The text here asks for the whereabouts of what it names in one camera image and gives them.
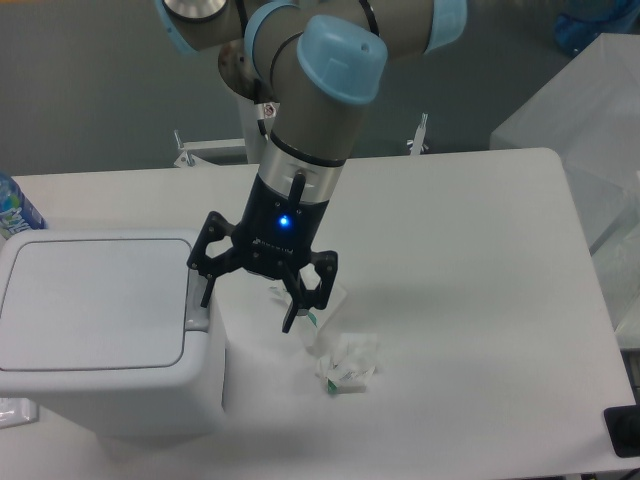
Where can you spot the grey trash can push button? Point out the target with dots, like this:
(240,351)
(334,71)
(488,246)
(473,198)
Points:
(197,318)

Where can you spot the blue plastic bag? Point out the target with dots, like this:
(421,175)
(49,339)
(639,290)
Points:
(580,23)

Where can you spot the blue labelled plastic bottle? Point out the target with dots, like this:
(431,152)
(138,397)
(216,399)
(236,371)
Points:
(18,213)

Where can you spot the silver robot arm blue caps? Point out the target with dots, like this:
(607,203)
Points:
(323,65)

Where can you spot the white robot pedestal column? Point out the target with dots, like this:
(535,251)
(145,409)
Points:
(256,120)

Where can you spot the black device at table edge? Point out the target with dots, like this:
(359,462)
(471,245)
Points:
(622,423)

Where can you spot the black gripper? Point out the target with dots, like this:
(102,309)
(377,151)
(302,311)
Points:
(273,239)

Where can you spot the torn white green wrapper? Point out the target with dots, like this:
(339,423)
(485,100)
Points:
(311,325)

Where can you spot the white packet under trash can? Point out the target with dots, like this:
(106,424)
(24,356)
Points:
(17,412)

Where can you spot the white push-lid trash can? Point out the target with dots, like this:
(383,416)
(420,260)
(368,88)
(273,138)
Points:
(93,329)

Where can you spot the white pedestal base frame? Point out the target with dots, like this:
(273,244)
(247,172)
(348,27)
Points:
(233,152)

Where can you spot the crumpled white paper wrapper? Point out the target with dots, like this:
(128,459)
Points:
(350,364)

